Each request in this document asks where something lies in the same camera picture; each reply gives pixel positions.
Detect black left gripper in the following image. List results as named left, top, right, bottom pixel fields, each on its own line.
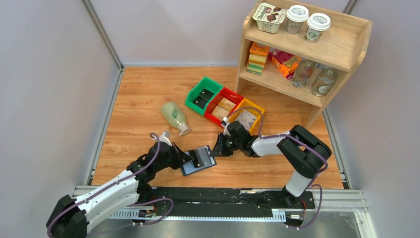
left=155, top=142, right=194, bottom=172

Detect orange pink snack box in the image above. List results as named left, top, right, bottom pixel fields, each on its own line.
left=268, top=50, right=302, bottom=80

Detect black cards in green bin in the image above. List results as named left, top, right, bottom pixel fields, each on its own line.
left=193, top=89, right=214, bottom=110

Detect left white lidded coffee cup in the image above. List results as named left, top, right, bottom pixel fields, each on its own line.
left=285, top=5, right=309, bottom=34

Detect left clear glass bottle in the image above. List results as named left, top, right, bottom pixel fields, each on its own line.
left=292, top=59, right=316, bottom=88

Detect tan cards in red bin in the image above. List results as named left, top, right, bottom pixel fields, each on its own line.
left=211, top=98, right=236, bottom=120

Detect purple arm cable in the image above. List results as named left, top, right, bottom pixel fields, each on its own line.
left=46, top=132, right=174, bottom=238
left=224, top=106, right=329, bottom=230

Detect stack of sponges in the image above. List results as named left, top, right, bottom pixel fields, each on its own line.
left=246, top=42, right=270, bottom=75

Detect white lidded coffee cup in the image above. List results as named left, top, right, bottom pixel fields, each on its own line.
left=305, top=13, right=331, bottom=43
left=285, top=5, right=309, bottom=34

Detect clear glass bottle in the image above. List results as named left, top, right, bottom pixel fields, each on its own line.
left=311, top=67, right=339, bottom=97
left=292, top=59, right=316, bottom=88

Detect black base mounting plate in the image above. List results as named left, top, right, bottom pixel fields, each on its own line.
left=148, top=187, right=315, bottom=218

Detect silver cards in yellow bin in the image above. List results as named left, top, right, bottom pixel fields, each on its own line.
left=236, top=110, right=257, bottom=130

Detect chobani yogurt cup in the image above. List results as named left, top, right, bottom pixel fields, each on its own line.
left=253, top=2, right=288, bottom=33

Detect green liquid plastic bottle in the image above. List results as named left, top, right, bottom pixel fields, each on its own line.
left=160, top=102, right=191, bottom=135

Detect wooden shelf unit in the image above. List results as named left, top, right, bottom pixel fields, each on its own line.
left=235, top=0, right=372, bottom=128

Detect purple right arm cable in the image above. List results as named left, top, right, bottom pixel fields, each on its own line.
left=224, top=106, right=329, bottom=230

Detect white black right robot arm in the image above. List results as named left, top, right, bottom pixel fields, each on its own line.
left=210, top=121, right=332, bottom=208

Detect green plastic bin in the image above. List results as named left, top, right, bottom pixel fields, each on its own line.
left=185, top=77, right=223, bottom=116

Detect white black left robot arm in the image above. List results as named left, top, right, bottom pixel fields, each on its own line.
left=46, top=142, right=194, bottom=238

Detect aluminium frame rail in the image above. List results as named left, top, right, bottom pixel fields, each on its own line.
left=59, top=184, right=378, bottom=238

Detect right clear glass bottle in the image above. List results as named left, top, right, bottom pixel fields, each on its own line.
left=311, top=67, right=339, bottom=97

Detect right white lidded coffee cup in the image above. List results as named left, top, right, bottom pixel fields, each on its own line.
left=305, top=13, right=331, bottom=43

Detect red plastic bin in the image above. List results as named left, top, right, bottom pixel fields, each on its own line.
left=204, top=87, right=244, bottom=127

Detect blue leather card holder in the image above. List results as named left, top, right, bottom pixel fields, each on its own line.
left=181, top=145, right=217, bottom=176

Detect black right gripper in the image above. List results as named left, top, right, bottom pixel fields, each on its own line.
left=210, top=133, right=242, bottom=158

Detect yellow plastic bin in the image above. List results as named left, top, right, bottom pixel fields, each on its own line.
left=229, top=98, right=265, bottom=133

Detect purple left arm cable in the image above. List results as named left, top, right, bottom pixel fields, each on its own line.
left=46, top=132, right=174, bottom=238

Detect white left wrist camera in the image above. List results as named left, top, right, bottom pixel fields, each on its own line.
left=159, top=130, right=172, bottom=146

